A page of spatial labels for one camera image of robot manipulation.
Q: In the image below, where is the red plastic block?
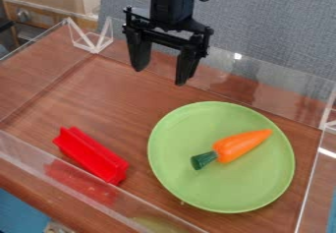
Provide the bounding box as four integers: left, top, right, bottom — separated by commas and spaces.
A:
51, 127, 127, 185

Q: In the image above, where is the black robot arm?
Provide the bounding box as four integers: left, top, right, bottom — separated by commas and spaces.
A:
122, 0, 213, 86

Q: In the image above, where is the green round plate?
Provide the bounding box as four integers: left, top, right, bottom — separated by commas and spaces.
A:
146, 101, 294, 213

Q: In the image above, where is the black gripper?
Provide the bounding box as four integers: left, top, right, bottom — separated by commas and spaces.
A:
122, 6, 213, 86

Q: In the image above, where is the orange toy carrot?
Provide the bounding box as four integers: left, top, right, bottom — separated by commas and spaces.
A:
190, 129, 273, 170

